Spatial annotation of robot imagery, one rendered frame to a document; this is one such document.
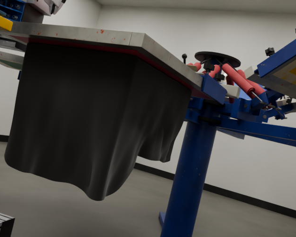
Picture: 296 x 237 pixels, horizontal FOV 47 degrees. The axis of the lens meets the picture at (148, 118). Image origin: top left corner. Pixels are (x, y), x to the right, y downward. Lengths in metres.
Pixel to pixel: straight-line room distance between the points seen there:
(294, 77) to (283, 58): 0.18
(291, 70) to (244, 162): 3.96
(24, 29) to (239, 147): 4.74
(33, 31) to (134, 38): 0.36
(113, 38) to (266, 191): 4.78
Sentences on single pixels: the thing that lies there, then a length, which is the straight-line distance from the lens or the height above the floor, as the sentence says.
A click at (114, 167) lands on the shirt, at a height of 0.62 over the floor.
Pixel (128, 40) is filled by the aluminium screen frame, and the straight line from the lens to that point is 0.90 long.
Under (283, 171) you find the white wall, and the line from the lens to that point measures 5.48.
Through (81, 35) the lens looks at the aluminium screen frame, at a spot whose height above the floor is 0.97.
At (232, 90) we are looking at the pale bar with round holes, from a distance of 1.62.
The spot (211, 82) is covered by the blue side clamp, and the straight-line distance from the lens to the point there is 1.37.
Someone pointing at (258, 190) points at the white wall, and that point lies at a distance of 5.53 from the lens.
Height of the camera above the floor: 0.76
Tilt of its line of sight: 2 degrees up
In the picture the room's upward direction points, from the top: 13 degrees clockwise
